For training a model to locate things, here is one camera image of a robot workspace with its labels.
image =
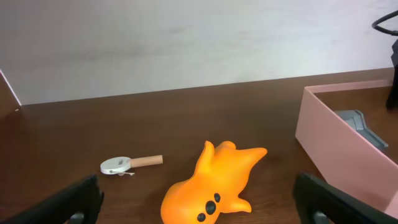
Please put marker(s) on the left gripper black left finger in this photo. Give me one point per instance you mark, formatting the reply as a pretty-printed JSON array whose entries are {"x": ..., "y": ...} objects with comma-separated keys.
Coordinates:
[{"x": 79, "y": 203}]

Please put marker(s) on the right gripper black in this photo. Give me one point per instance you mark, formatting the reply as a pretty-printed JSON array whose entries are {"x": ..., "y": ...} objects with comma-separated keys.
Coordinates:
[{"x": 391, "y": 102}]

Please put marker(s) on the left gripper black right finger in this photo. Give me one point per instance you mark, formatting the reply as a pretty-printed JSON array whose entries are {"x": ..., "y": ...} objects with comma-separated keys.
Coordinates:
[{"x": 318, "y": 202}]

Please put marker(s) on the grey yellow toy car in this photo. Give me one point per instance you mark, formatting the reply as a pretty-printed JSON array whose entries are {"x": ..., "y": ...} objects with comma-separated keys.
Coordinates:
[{"x": 355, "y": 119}]

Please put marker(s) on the pink cardboard box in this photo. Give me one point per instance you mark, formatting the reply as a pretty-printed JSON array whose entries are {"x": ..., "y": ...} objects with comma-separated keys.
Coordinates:
[{"x": 345, "y": 159}]

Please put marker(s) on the orange rubber toy animal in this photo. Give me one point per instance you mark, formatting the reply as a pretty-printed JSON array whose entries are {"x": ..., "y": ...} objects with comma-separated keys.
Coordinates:
[{"x": 221, "y": 174}]

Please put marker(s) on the white disc with wooden handle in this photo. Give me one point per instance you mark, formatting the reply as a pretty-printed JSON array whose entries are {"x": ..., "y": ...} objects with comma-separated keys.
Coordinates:
[{"x": 122, "y": 165}]

